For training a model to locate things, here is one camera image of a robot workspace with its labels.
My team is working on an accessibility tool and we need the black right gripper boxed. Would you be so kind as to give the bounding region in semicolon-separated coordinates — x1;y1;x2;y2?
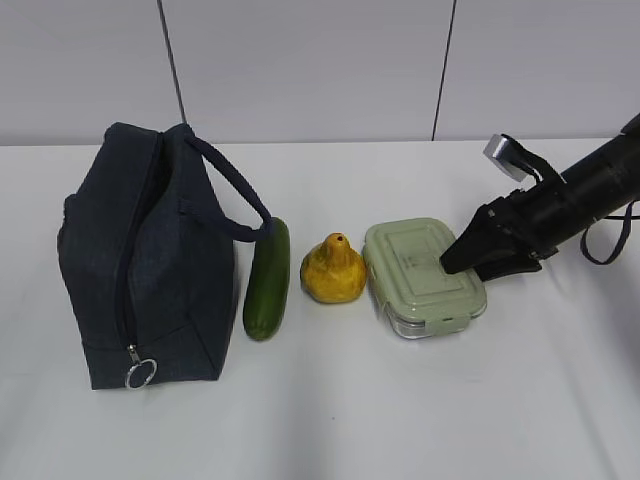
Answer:
440;185;559;280

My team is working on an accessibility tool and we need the green lid glass container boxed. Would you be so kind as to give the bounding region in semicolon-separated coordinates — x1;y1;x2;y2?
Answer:
362;217;487;340

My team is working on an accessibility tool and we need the yellow pear-shaped squash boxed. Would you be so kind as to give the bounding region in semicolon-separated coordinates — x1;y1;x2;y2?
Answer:
300;232;367;304

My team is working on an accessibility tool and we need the green cucumber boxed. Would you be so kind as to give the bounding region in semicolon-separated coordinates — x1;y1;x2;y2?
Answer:
243;217;291;341

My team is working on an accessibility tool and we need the dark blue lunch bag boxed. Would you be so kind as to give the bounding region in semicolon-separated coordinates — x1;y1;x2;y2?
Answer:
57;122;271;390

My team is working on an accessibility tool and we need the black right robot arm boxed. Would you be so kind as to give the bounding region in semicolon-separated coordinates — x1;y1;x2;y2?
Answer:
440;118;639;281

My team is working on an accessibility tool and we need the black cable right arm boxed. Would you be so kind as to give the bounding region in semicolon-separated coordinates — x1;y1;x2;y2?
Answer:
579;199;640;265

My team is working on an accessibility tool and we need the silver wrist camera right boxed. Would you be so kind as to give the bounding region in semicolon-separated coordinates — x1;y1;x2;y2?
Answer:
483;134;560;183

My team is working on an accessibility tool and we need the silver zipper pull ring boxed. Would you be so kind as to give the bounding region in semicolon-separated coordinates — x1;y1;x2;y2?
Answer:
125;343;159;390

